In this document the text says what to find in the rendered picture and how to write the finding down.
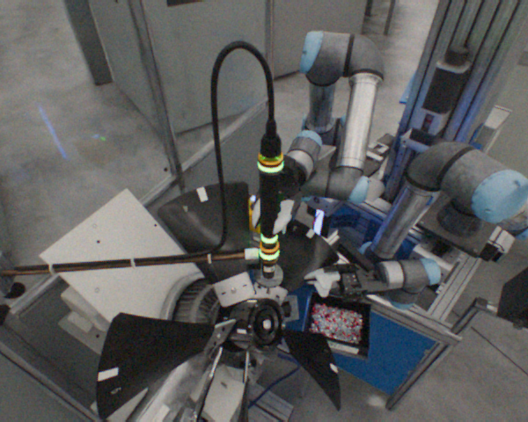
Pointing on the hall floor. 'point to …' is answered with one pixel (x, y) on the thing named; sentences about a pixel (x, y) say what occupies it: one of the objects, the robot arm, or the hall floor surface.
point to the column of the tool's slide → (38, 364)
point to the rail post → (418, 375)
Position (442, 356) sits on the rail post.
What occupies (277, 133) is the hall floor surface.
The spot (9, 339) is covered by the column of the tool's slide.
